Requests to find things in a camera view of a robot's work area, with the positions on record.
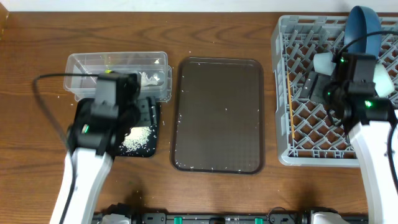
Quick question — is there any black plastic tray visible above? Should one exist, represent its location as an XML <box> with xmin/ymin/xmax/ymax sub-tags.
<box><xmin>68</xmin><ymin>98</ymin><xmax>159</xmax><ymax>159</ymax></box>

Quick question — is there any mint green bowl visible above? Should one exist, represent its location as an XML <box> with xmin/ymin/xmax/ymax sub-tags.
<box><xmin>373</xmin><ymin>63</ymin><xmax>395</xmax><ymax>97</ymax></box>

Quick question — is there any dark blue plate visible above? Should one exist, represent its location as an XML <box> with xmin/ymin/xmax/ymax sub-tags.
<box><xmin>344</xmin><ymin>6</ymin><xmax>382</xmax><ymax>57</ymax></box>

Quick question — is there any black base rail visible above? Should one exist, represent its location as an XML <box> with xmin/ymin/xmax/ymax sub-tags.
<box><xmin>93</xmin><ymin>212</ymin><xmax>371</xmax><ymax>224</ymax></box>

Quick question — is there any light blue bowl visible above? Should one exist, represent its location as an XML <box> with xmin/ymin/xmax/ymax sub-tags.
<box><xmin>313</xmin><ymin>52</ymin><xmax>336</xmax><ymax>76</ymax></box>

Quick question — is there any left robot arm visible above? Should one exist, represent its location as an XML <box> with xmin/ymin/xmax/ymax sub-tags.
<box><xmin>50</xmin><ymin>72</ymin><xmax>157</xmax><ymax>223</ymax></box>

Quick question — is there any white tissue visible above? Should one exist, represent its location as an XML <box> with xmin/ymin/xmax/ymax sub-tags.
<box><xmin>139</xmin><ymin>72</ymin><xmax>160</xmax><ymax>87</ymax></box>

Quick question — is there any brown serving tray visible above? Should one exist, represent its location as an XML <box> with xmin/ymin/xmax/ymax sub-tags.
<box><xmin>170</xmin><ymin>57</ymin><xmax>265</xmax><ymax>175</ymax></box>

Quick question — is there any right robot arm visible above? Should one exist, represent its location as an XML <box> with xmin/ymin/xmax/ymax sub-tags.
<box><xmin>300</xmin><ymin>53</ymin><xmax>397</xmax><ymax>223</ymax></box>

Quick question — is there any pile of white rice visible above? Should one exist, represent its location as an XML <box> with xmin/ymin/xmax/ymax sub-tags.
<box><xmin>122</xmin><ymin>127</ymin><xmax>152</xmax><ymax>152</ymax></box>

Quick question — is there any grey dishwasher rack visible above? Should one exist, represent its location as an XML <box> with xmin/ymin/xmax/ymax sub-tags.
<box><xmin>271</xmin><ymin>15</ymin><xmax>398</xmax><ymax>167</ymax></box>

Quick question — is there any wooden chopstick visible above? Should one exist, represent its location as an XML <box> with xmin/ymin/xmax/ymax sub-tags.
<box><xmin>287</xmin><ymin>71</ymin><xmax>295</xmax><ymax>142</ymax></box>

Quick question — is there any clear plastic bin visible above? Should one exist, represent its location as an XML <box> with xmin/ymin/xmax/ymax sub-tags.
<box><xmin>63</xmin><ymin>52</ymin><xmax>172</xmax><ymax>102</ymax></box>

